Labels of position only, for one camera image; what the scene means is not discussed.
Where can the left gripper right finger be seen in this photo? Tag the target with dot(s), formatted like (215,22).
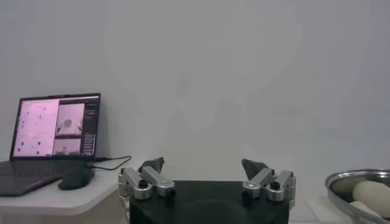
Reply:
(260,179)

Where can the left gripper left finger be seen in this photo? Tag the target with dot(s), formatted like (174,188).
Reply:
(155,181)

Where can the white steamed baozi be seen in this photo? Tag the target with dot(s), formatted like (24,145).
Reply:
(362,208)
(373,194)

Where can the stainless steel steamer basket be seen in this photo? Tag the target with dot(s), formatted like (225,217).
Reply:
(338,201)

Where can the white side table with mouse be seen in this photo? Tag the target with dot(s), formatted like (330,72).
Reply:
(76,201)

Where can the black computer mouse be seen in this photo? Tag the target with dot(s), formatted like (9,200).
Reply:
(76,179)

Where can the black laptop with mouse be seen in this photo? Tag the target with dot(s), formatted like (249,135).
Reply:
(36,131)

